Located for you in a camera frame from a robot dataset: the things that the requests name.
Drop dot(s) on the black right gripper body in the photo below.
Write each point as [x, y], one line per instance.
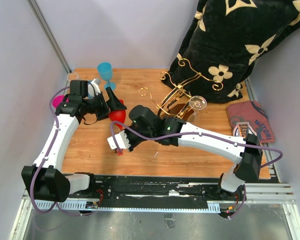
[133, 139]

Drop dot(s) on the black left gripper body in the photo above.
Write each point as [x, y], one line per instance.
[98, 105]

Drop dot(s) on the red plastic wine glass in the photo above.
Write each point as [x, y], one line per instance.
[117, 112]

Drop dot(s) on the clear wine glass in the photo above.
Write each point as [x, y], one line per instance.
[197, 103]
[73, 76]

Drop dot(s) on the magenta plastic wine glass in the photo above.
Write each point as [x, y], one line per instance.
[57, 100]

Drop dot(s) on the gold wire wine glass rack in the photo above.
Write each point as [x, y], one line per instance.
[179, 91]

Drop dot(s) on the clear wine glass front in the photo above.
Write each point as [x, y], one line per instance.
[197, 103]

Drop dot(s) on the maroon t-shirt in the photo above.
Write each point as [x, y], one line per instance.
[247, 117]

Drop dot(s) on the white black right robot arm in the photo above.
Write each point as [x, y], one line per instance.
[243, 151]

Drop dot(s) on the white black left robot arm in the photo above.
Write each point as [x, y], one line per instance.
[43, 179]

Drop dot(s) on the aluminium corner profile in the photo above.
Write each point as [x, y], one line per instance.
[48, 33]

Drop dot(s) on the black floral blanket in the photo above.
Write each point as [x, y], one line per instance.
[225, 39]

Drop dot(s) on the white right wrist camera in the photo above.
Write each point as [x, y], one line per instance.
[119, 142]

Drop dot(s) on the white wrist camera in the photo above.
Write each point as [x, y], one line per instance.
[119, 142]
[96, 86]

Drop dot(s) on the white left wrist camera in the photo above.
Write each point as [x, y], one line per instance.
[96, 86]

